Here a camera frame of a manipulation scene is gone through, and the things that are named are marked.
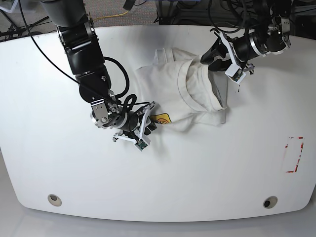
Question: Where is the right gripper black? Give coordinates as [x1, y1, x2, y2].
[118, 111, 143, 132]

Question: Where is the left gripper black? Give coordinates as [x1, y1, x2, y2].
[233, 34, 258, 62]

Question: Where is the white printed T-shirt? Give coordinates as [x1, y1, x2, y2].
[135, 48, 228, 131]

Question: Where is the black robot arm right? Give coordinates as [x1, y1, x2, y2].
[41, 0, 228, 134]

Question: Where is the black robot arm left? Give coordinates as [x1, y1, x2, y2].
[136, 0, 292, 134]

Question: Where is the red tape rectangle marking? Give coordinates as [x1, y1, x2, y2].
[282, 136, 304, 173]

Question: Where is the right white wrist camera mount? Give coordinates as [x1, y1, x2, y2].
[112, 101, 156, 151]

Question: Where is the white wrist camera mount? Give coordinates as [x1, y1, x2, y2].
[211, 29, 255, 84]
[112, 101, 156, 151]

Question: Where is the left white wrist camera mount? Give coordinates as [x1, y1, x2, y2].
[211, 29, 255, 84]

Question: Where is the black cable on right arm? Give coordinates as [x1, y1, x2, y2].
[103, 56, 139, 109]

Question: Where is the yellow cable on floor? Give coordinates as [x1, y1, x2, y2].
[83, 7, 131, 29]

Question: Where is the left table cable grommet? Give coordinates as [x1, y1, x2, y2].
[47, 194, 62, 207]

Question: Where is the table cable grommet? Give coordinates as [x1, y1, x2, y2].
[47, 194, 62, 207]
[263, 196, 278, 209]

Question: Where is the right table cable grommet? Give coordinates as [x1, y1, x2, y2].
[263, 196, 278, 209]

